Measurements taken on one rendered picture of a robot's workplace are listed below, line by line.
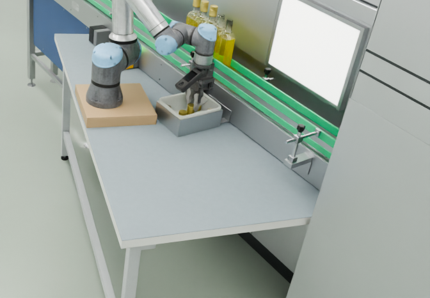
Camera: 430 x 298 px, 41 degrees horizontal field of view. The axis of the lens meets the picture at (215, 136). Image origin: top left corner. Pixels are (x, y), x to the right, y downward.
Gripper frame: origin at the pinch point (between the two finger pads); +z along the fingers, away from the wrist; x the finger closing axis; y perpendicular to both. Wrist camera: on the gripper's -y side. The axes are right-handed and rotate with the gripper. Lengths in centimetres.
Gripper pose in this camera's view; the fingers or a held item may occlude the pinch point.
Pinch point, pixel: (191, 107)
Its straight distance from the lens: 239.4
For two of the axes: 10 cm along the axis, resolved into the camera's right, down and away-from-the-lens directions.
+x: -6.2, -4.9, 6.1
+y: 7.7, -2.2, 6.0
